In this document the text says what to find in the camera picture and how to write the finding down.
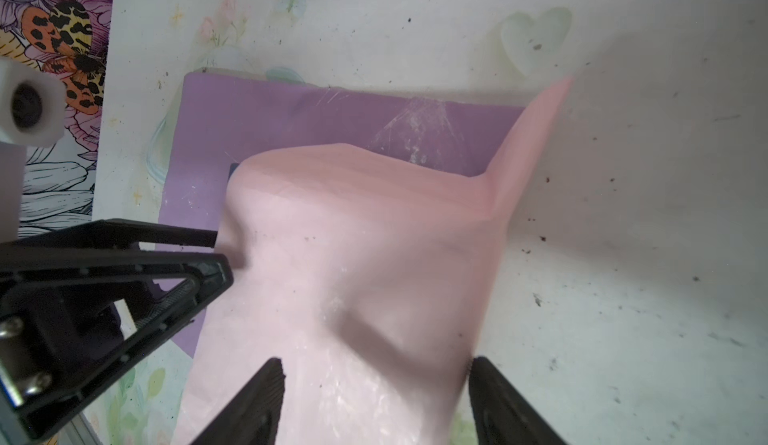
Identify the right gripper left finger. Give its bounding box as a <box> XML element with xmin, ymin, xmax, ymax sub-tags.
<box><xmin>191</xmin><ymin>357</ymin><xmax>285</xmax><ymax>445</ymax></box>

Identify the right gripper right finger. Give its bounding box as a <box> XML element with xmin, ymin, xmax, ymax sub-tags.
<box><xmin>468</xmin><ymin>356</ymin><xmax>566</xmax><ymax>445</ymax></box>

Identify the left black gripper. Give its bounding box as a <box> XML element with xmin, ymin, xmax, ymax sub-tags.
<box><xmin>1</xmin><ymin>219</ymin><xmax>233</xmax><ymax>444</ymax></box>

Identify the purple wrapping paper sheet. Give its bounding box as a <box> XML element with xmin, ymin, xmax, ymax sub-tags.
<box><xmin>158</xmin><ymin>72</ymin><xmax>575</xmax><ymax>445</ymax></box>

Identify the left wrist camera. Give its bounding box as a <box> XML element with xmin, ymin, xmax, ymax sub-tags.
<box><xmin>1</xmin><ymin>57</ymin><xmax>66</xmax><ymax>147</ymax></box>

